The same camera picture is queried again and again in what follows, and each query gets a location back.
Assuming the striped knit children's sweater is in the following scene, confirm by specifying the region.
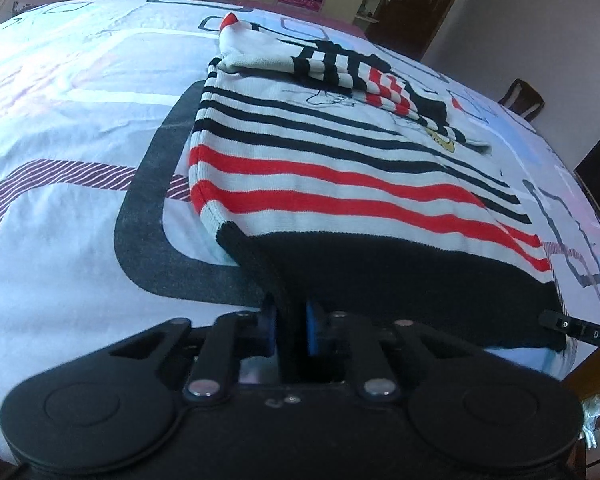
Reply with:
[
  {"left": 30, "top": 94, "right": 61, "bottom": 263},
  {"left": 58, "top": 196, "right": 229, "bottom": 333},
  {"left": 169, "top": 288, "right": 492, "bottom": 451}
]
[{"left": 188, "top": 13, "right": 567, "bottom": 376}]

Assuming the white patterned bed sheet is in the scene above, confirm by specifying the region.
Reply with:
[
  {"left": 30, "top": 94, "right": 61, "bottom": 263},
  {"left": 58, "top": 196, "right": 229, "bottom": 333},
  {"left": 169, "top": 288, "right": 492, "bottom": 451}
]
[{"left": 0, "top": 0, "right": 600, "bottom": 460}]

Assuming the dark wooden chair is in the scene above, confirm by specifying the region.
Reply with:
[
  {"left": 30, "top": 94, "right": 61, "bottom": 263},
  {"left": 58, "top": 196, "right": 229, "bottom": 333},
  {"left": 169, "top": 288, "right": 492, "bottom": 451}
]
[{"left": 498, "top": 78, "right": 545, "bottom": 122}]

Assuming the pink bed sheet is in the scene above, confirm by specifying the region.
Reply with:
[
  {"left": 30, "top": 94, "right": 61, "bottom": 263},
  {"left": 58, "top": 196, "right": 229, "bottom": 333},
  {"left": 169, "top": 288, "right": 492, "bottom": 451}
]
[{"left": 238, "top": 0, "right": 366, "bottom": 39}]

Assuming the dark wooden door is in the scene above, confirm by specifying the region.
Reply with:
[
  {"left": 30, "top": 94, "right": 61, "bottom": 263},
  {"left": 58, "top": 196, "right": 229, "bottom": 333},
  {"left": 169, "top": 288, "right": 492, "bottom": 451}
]
[{"left": 366, "top": 0, "right": 455, "bottom": 61}]

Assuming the white spotted pillow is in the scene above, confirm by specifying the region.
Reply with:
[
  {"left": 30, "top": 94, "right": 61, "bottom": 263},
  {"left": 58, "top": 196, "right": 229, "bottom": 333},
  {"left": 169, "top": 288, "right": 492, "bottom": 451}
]
[{"left": 12, "top": 0, "right": 42, "bottom": 18}]

